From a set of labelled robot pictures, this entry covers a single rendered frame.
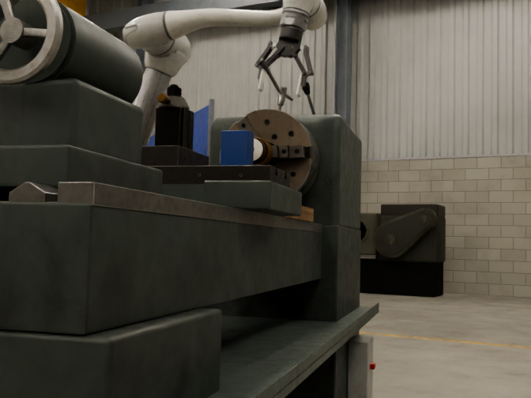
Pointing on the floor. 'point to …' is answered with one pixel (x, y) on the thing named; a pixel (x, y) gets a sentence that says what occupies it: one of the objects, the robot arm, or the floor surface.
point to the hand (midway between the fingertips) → (279, 89)
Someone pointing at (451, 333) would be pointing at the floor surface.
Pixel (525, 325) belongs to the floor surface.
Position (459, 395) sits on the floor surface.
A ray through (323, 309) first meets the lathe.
